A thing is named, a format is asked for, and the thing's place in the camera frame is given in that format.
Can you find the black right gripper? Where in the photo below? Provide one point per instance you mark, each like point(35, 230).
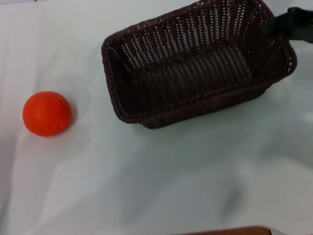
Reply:
point(302, 23)

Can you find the dark brown woven basket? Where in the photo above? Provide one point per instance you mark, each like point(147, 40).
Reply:
point(195, 73)

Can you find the white tablecloth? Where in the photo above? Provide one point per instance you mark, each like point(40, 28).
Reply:
point(146, 171)

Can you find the orange fruit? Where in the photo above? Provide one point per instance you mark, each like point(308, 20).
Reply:
point(47, 113)

